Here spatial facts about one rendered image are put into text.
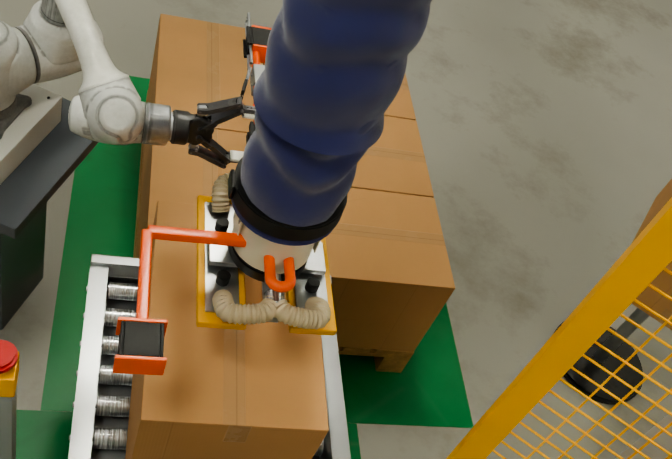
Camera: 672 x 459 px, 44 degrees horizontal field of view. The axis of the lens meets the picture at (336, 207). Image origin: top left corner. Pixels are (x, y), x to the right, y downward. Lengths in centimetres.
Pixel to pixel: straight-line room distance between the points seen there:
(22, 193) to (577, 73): 350
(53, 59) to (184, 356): 89
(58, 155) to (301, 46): 130
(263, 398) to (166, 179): 108
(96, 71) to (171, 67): 146
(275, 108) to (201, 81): 172
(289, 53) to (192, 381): 81
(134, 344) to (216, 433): 43
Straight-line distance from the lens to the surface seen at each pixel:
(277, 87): 137
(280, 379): 189
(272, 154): 146
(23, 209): 234
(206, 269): 175
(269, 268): 164
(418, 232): 286
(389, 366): 313
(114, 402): 226
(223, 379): 186
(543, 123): 456
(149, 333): 150
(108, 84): 167
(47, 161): 246
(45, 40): 231
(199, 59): 320
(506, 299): 360
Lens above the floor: 254
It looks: 45 degrees down
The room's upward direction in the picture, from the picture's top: 23 degrees clockwise
